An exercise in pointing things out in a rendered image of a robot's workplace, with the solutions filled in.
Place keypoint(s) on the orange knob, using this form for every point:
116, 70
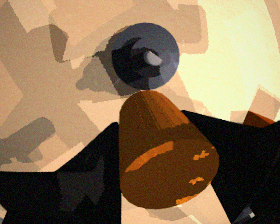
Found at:
164, 160

